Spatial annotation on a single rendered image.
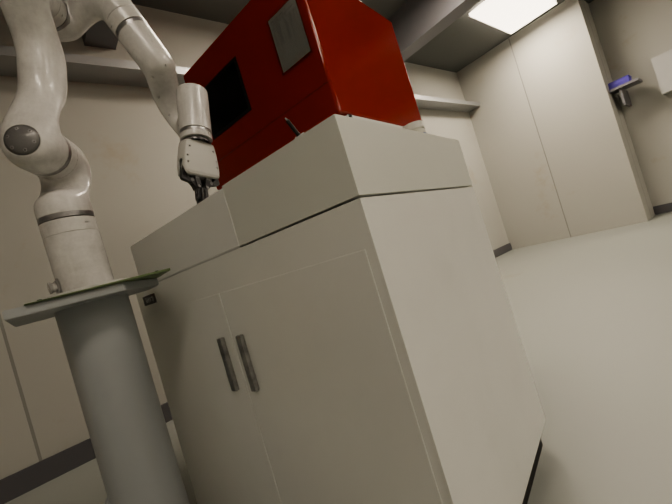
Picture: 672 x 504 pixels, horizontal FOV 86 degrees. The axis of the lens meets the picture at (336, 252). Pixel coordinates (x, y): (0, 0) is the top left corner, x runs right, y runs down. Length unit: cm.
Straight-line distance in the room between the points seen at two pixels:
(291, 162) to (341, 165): 12
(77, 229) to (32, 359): 179
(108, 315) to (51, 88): 57
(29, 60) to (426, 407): 118
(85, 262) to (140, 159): 211
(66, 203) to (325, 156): 68
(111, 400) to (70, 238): 40
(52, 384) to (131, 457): 177
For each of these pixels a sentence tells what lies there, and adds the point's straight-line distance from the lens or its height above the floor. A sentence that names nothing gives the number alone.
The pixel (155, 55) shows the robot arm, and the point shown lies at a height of 137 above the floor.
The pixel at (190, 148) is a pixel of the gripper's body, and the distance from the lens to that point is 105.
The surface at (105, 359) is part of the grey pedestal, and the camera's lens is 104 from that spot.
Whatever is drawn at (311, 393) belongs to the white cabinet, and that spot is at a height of 47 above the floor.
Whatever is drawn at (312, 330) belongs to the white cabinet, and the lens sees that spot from 74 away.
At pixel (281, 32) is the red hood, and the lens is 162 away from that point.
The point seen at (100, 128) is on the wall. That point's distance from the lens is 317.
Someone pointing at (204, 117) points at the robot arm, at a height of 120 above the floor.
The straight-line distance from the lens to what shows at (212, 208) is 92.
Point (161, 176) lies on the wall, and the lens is 310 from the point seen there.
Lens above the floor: 73
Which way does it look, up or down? 1 degrees up
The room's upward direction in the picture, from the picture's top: 17 degrees counter-clockwise
